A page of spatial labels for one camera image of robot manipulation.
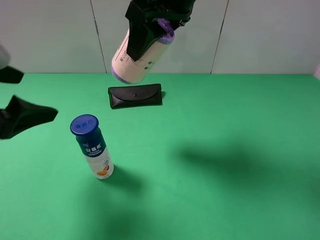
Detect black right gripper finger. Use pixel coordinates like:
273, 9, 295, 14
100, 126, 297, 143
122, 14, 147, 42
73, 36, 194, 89
127, 14, 167, 61

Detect black leather glasses case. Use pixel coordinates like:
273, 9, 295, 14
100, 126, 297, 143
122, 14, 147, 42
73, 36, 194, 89
108, 83, 163, 109

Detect blue cap yogurt bottle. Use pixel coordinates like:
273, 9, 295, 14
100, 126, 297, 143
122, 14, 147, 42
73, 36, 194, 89
70, 114, 114, 180

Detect green table cloth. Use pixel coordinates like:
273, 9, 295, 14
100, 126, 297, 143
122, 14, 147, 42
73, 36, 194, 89
0, 74, 320, 240

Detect purple garbage bag roll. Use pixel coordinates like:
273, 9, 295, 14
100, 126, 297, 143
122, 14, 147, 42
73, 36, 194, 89
111, 18, 175, 84

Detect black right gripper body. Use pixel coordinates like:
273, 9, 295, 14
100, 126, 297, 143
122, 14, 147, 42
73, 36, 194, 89
125, 0, 196, 28

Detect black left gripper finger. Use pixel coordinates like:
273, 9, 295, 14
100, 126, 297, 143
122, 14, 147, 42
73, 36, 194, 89
0, 95, 58, 140
0, 66, 24, 84

